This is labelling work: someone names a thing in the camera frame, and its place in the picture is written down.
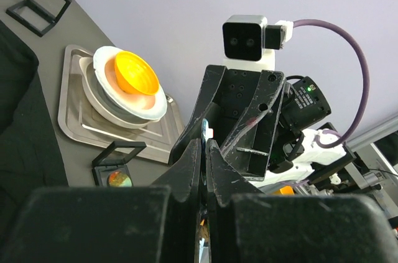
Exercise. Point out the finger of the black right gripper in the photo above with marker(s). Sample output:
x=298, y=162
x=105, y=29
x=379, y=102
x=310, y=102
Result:
x=204, y=104
x=251, y=103

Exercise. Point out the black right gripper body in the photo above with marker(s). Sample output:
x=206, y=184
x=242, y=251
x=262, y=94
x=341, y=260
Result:
x=303, y=105

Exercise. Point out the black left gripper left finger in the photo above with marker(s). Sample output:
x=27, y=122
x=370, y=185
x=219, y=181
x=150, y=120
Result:
x=157, y=223

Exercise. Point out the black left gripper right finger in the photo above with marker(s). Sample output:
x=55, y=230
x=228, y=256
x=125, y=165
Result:
x=246, y=225

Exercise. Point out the iridescent round brooch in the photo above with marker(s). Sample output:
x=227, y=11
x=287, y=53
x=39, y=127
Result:
x=119, y=179

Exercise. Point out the black button-up shirt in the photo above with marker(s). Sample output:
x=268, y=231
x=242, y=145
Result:
x=30, y=154

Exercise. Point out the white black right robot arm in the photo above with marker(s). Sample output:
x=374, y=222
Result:
x=323, y=156

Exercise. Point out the black display box near tray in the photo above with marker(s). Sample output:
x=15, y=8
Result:
x=104, y=164

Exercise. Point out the yellow bowl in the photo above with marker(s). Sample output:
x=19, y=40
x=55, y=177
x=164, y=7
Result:
x=134, y=75

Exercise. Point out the white bowl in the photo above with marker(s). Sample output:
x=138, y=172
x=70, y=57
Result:
x=115, y=105

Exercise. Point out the stainless steel tray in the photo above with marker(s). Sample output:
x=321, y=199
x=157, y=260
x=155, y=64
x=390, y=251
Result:
x=84, y=114

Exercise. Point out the open black display box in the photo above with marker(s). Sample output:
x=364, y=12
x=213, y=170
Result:
x=38, y=16

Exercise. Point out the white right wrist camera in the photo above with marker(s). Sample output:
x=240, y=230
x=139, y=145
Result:
x=250, y=42

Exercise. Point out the aluminium frame rail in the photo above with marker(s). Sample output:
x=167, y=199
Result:
x=375, y=172

